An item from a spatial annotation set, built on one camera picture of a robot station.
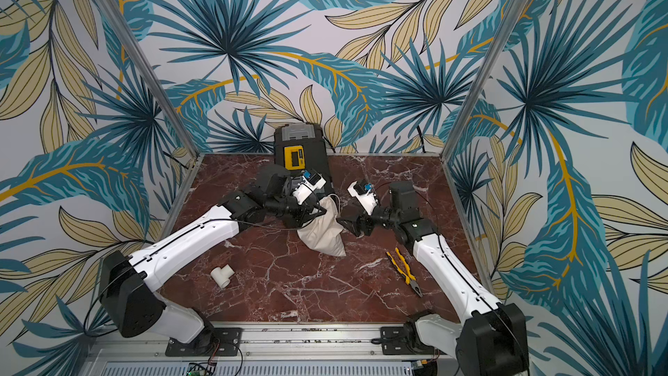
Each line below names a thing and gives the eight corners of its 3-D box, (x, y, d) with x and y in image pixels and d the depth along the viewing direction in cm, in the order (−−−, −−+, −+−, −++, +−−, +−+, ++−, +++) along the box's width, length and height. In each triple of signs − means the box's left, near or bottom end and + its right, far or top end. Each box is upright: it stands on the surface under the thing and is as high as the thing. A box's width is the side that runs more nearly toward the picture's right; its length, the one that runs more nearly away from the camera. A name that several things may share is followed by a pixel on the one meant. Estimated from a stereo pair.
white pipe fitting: (209, 287, 84) (206, 285, 82) (215, 267, 88) (212, 264, 86) (230, 287, 84) (228, 285, 82) (235, 267, 88) (233, 265, 86)
